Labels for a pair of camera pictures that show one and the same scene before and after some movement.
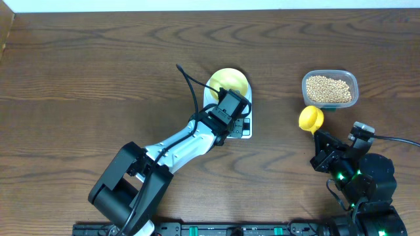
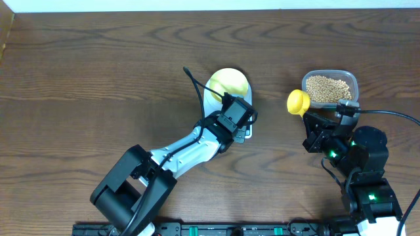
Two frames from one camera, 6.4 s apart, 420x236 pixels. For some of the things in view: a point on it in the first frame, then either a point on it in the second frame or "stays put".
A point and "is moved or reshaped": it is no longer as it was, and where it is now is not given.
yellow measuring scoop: (311, 118) is moved or reshaped
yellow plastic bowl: (228, 78) stays put
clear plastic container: (330, 88) stays put
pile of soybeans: (324, 89) stays put
